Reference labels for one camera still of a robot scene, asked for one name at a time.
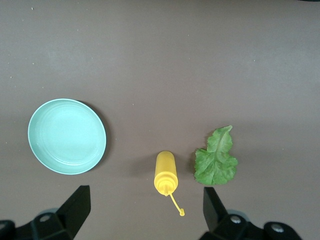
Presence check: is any green lettuce leaf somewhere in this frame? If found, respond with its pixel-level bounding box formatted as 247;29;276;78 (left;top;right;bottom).
193;125;239;186

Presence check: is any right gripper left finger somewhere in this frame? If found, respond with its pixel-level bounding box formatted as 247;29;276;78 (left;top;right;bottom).
0;184;91;240

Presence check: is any mint green plate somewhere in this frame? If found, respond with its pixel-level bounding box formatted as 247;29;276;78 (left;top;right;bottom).
27;98;107;175

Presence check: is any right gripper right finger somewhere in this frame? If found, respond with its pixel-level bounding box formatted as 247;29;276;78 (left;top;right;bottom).
199;186;308;240

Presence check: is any yellow mustard squeeze bottle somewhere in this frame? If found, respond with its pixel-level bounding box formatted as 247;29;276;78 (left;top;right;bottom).
153;150;186;217

